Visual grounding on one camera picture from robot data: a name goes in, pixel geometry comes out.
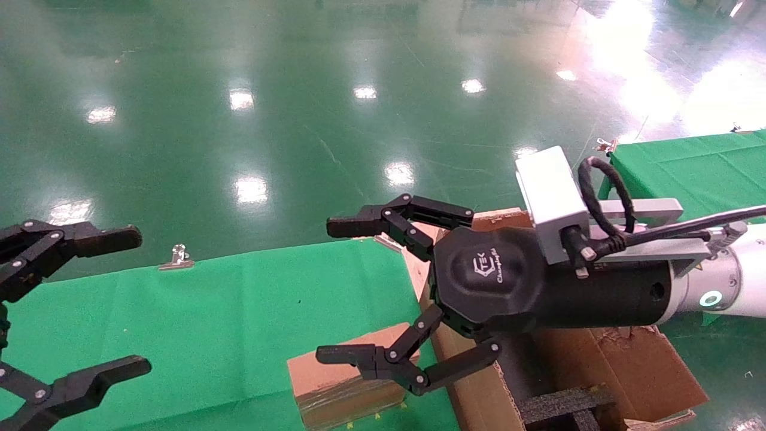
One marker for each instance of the green cloth on side table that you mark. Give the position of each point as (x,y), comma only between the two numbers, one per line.
(688,167)

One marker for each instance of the small cardboard box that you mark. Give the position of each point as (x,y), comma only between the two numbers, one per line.
(335,392)

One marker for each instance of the large open cardboard carton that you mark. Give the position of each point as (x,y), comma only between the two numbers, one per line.
(646,371)

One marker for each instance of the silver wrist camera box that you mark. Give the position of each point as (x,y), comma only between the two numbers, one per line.
(550,197)

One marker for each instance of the black foam insert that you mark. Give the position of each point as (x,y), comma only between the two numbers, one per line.
(556,407)

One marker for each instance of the silver binder clip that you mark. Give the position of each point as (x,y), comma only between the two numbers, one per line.
(178,258)
(605,145)
(389,242)

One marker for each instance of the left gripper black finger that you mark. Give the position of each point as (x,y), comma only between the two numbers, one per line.
(78,386)
(90,238)

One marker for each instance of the large green tablecloth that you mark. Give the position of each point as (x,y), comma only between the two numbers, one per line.
(239,329)

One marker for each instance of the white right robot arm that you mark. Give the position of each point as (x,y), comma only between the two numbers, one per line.
(748,275)

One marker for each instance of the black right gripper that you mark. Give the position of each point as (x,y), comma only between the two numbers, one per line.
(491,281)

